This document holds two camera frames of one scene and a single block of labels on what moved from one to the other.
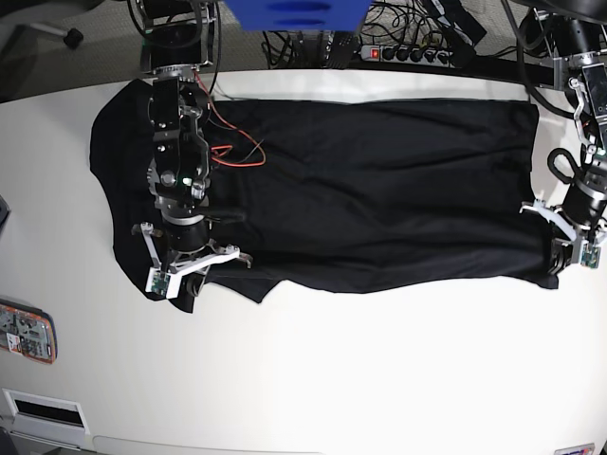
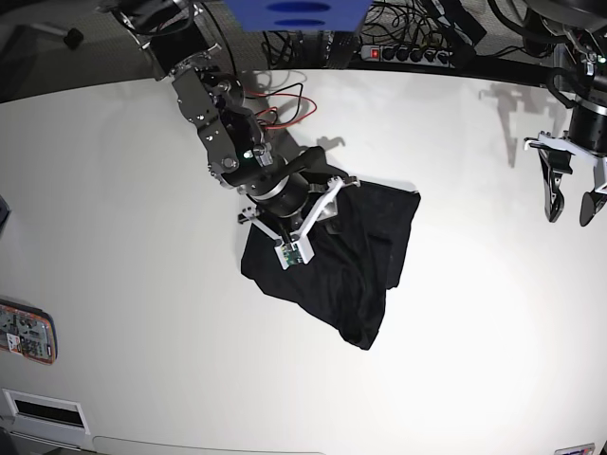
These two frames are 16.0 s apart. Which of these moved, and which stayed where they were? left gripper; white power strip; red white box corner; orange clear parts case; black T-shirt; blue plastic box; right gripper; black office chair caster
Moved: black T-shirt; left gripper; right gripper
Stayed: white power strip; red white box corner; blue plastic box; black office chair caster; orange clear parts case
